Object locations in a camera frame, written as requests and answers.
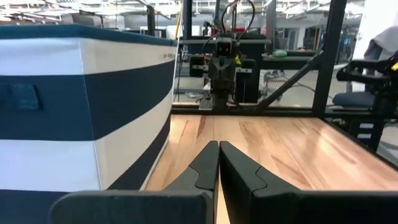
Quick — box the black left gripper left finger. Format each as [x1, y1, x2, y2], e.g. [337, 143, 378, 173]
[49, 140, 220, 224]

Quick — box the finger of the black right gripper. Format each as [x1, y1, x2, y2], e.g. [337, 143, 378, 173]
[211, 60, 223, 90]
[222, 60, 234, 90]

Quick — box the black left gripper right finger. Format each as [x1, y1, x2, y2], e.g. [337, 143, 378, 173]
[219, 140, 398, 224]

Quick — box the yellow pole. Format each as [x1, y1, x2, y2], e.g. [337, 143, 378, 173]
[174, 0, 184, 40]

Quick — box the blue chair seat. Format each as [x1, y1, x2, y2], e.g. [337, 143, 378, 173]
[331, 91, 376, 108]

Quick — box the black robot equipment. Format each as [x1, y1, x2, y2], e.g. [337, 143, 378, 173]
[335, 51, 398, 150]

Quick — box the navy white striped fabric basket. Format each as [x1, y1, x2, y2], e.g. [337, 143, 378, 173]
[0, 24, 178, 224]

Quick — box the person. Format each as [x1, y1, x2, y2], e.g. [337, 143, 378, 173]
[363, 26, 398, 62]

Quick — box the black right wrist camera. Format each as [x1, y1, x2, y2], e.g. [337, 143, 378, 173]
[216, 37, 234, 57]

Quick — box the black metal table frame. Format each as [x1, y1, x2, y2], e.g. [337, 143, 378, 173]
[170, 0, 398, 172]

